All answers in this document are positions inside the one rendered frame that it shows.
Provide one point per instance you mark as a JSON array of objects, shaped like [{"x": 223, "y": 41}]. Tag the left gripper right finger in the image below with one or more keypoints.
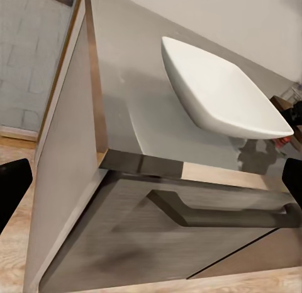
[{"x": 292, "y": 178}]

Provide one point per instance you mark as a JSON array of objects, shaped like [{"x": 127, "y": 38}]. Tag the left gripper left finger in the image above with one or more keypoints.
[{"x": 15, "y": 179}]

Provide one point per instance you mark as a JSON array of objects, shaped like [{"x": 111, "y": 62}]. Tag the fixed window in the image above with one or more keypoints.
[{"x": 33, "y": 35}]

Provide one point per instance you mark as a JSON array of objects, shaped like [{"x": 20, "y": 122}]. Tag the cutting board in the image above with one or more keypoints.
[{"x": 282, "y": 105}]

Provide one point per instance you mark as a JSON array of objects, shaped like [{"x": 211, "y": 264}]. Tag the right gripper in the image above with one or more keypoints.
[{"x": 293, "y": 115}]

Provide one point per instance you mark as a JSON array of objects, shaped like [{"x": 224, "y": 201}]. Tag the dishwasher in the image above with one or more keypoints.
[{"x": 140, "y": 229}]

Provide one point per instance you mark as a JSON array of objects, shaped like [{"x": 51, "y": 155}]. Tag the bowl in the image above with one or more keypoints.
[{"x": 218, "y": 96}]

